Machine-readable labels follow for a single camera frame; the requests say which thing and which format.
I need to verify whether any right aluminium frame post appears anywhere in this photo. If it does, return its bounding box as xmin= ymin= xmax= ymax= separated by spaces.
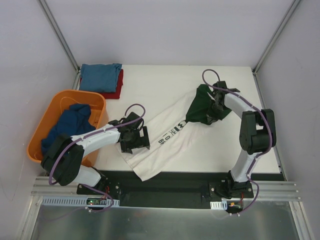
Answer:
xmin=252 ymin=0 xmax=303 ymax=76

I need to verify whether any left white cable duct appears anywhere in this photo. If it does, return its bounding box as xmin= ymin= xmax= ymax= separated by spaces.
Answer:
xmin=42 ymin=196 xmax=120 ymax=208

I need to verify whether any left aluminium frame post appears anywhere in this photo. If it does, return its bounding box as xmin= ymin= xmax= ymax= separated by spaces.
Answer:
xmin=37 ymin=0 xmax=81 ymax=73

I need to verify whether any dark blue t-shirt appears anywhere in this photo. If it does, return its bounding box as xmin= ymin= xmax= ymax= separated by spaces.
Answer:
xmin=41 ymin=103 xmax=96 ymax=156

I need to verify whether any folded light blue t-shirt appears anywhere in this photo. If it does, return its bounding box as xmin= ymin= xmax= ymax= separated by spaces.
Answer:
xmin=79 ymin=63 xmax=122 ymax=93

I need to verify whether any purple cable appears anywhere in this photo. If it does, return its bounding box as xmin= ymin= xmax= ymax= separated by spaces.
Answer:
xmin=201 ymin=69 xmax=273 ymax=221
xmin=48 ymin=103 xmax=147 ymax=221

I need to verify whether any folded red t-shirt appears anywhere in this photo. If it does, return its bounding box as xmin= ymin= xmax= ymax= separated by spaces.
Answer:
xmin=79 ymin=69 xmax=124 ymax=100

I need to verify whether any white and green t-shirt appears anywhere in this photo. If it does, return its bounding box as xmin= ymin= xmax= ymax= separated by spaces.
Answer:
xmin=120 ymin=84 xmax=216 ymax=182

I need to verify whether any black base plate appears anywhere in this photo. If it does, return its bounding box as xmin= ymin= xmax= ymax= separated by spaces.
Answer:
xmin=74 ymin=169 xmax=286 ymax=210

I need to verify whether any aluminium frame post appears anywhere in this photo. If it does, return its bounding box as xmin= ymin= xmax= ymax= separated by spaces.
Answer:
xmin=37 ymin=0 xmax=81 ymax=73
xmin=252 ymin=0 xmax=303 ymax=76

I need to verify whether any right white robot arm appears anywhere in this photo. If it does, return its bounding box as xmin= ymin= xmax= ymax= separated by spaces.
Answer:
xmin=207 ymin=81 xmax=277 ymax=199

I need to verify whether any aluminium front rail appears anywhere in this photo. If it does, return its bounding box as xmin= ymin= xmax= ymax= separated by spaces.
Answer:
xmin=29 ymin=176 xmax=305 ymax=208

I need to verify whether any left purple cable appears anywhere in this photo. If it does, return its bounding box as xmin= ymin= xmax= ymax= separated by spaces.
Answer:
xmin=48 ymin=103 xmax=147 ymax=221

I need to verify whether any right white cable duct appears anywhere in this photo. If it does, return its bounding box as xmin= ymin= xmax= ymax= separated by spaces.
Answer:
xmin=210 ymin=200 xmax=228 ymax=211

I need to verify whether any orange plastic basket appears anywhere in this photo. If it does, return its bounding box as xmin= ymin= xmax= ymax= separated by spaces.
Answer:
xmin=26 ymin=89 xmax=109 ymax=164

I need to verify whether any white cable duct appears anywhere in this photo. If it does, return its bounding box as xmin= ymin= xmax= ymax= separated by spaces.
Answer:
xmin=210 ymin=200 xmax=228 ymax=211
xmin=42 ymin=196 xmax=120 ymax=208

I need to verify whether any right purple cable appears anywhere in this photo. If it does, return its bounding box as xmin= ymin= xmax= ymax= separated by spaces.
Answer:
xmin=201 ymin=69 xmax=273 ymax=221

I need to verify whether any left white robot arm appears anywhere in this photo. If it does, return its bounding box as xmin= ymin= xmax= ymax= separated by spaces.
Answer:
xmin=41 ymin=112 xmax=150 ymax=195

